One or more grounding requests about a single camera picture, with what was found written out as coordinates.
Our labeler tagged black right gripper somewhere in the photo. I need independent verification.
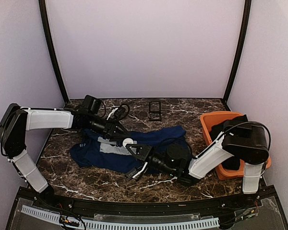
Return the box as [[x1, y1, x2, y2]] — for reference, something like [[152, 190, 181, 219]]
[[125, 144, 176, 176]]

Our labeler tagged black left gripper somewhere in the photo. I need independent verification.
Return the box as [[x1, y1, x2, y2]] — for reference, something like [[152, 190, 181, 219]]
[[87, 114, 131, 141]]

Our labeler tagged round gold white brooch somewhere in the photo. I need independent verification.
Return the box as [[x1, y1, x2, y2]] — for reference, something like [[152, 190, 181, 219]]
[[122, 138, 134, 148]]

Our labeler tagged blue printed t-shirt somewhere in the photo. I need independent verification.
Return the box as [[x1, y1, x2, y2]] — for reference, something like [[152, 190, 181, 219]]
[[70, 126, 188, 173]]

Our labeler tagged black brooch box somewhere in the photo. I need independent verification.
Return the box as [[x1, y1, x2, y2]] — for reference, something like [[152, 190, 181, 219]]
[[148, 101, 162, 122]]

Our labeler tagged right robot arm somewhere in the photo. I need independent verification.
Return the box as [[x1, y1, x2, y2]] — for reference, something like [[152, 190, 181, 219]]
[[122, 120, 271, 208]]

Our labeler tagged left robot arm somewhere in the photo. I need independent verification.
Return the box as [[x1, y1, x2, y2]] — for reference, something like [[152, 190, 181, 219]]
[[0, 95, 130, 209]]

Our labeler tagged orange plastic basket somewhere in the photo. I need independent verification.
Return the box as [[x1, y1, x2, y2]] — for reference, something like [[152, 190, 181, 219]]
[[200, 111, 272, 180]]

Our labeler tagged black garment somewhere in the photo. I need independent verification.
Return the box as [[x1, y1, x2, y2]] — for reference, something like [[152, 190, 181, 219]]
[[210, 114, 249, 171]]

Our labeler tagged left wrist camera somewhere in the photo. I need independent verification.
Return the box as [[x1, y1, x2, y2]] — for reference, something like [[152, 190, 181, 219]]
[[107, 107, 126, 121]]

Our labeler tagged white slotted cable duct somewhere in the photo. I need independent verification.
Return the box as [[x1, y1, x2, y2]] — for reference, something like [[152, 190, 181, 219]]
[[21, 205, 220, 230]]

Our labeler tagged black front rail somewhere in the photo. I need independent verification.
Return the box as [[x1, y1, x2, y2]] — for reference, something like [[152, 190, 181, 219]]
[[19, 186, 264, 219]]

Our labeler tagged left black frame post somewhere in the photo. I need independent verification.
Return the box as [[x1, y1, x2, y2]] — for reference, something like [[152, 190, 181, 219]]
[[38, 0, 69, 104]]

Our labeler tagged black frame post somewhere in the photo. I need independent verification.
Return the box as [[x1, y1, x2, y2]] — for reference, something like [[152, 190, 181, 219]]
[[38, 0, 69, 104], [222, 0, 252, 105]]

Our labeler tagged right black frame post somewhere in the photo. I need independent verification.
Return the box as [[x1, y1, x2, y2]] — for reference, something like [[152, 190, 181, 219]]
[[222, 0, 252, 105]]

